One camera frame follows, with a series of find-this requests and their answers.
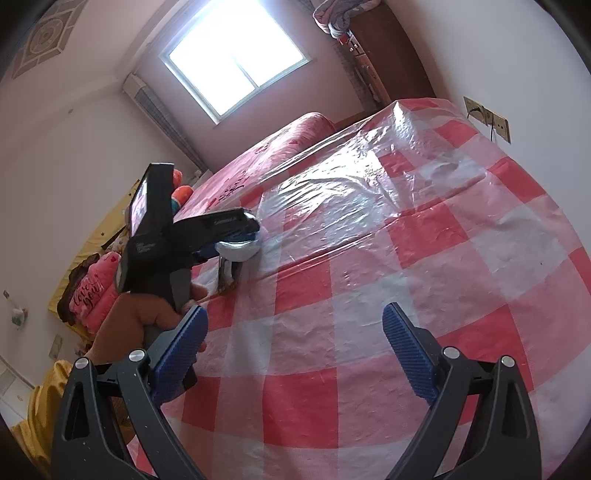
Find orange teal plush toy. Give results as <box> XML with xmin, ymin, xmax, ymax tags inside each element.
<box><xmin>168</xmin><ymin>168</ymin><xmax>194</xmax><ymax>215</ymax></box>

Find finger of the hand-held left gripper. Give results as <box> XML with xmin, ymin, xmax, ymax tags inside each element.
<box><xmin>174</xmin><ymin>209</ymin><xmax>260</xmax><ymax>259</ymax></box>
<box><xmin>189</xmin><ymin>244</ymin><xmax>219</xmax><ymax>267</ymax></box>

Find grey curtain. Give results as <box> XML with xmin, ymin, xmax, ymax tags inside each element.
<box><xmin>122</xmin><ymin>74</ymin><xmax>208</xmax><ymax>174</ymax></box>

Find small white wall ornament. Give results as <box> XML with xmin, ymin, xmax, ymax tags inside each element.
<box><xmin>2</xmin><ymin>290</ymin><xmax>26</xmax><ymax>330</ymax></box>

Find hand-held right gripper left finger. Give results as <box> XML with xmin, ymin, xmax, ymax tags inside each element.
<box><xmin>51</xmin><ymin>305</ymin><xmax>208</xmax><ymax>480</ymax></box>

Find window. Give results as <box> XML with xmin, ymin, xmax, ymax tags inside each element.
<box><xmin>159</xmin><ymin>0</ymin><xmax>312</xmax><ymax>125</ymax></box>

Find person's left hand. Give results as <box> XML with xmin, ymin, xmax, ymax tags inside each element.
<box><xmin>85</xmin><ymin>282</ymin><xmax>208</xmax><ymax>365</ymax></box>

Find beige wall socket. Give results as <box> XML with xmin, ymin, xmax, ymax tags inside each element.
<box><xmin>463</xmin><ymin>96</ymin><xmax>485</xmax><ymax>123</ymax></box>
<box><xmin>485</xmin><ymin>111</ymin><xmax>511</xmax><ymax>144</ymax></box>

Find brown wooden wardrobe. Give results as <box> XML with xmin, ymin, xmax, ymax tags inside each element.
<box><xmin>348</xmin><ymin>0</ymin><xmax>437</xmax><ymax>112</ymax></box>

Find bed with pink blanket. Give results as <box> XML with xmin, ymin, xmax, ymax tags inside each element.
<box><xmin>173</xmin><ymin>112</ymin><xmax>335</xmax><ymax>241</ymax></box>

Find grey patterned hanging cloth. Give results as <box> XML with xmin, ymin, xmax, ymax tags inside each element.
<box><xmin>337</xmin><ymin>46</ymin><xmax>370</xmax><ymax>112</ymax></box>

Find white blue puffed packet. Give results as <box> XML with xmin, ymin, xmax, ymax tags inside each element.
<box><xmin>215</xmin><ymin>230</ymin><xmax>263</xmax><ymax>292</ymax></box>

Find folded blankets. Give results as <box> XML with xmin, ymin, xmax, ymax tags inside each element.
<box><xmin>313</xmin><ymin>0</ymin><xmax>384</xmax><ymax>38</ymax></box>

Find clear plastic table cover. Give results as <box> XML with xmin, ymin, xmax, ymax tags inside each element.
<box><xmin>203</xmin><ymin>98</ymin><xmax>580</xmax><ymax>324</ymax></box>

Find pink pillow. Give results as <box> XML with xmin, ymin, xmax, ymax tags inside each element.
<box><xmin>69</xmin><ymin>251</ymin><xmax>123</xmax><ymax>333</ymax></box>

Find red white checked tablecloth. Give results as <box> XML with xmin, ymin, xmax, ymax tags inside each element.
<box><xmin>127</xmin><ymin>97</ymin><xmax>583</xmax><ymax>480</ymax></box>

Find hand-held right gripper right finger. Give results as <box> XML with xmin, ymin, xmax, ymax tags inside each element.
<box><xmin>382</xmin><ymin>302</ymin><xmax>543</xmax><ymax>480</ymax></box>

